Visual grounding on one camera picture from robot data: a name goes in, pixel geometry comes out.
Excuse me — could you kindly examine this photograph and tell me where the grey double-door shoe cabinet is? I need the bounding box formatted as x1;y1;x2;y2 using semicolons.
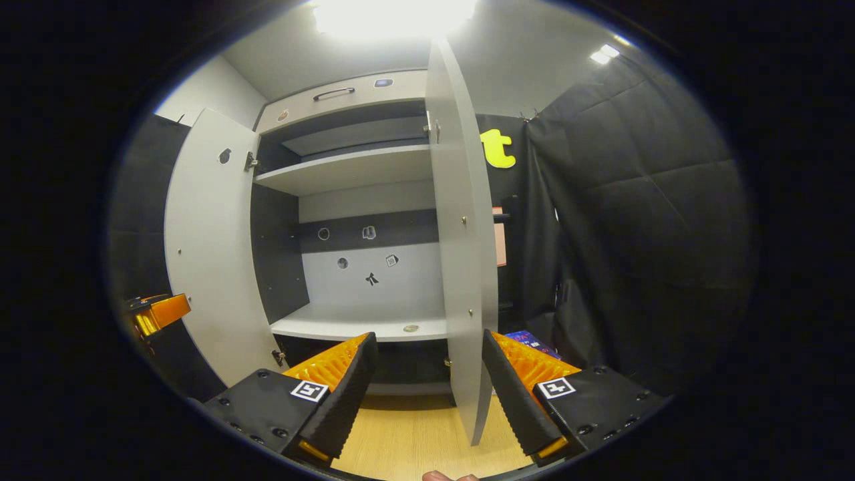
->
250;69;498;396

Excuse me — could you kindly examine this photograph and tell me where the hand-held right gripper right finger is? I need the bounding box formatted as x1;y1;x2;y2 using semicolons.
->
482;329;672;467

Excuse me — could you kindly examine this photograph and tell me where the pink flat board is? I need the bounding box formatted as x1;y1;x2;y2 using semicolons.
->
492;206;508;267

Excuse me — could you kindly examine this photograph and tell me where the blue printed box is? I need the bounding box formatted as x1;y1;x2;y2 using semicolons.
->
506;330;560;360

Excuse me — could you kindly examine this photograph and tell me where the long ceiling light panel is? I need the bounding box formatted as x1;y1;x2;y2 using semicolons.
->
311;0;478;41

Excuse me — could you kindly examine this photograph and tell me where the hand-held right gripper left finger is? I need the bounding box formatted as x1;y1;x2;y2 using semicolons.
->
204;332;379;465

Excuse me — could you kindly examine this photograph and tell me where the grey cabinet door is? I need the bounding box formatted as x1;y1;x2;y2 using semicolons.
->
165;108;289;388
425;37;500;446

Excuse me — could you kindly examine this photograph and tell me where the black backdrop cloth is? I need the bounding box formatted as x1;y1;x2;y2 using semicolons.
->
110;50;752;402

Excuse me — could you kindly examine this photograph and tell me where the grey cabinet drawer front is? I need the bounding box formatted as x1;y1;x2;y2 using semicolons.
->
257;70;428;134

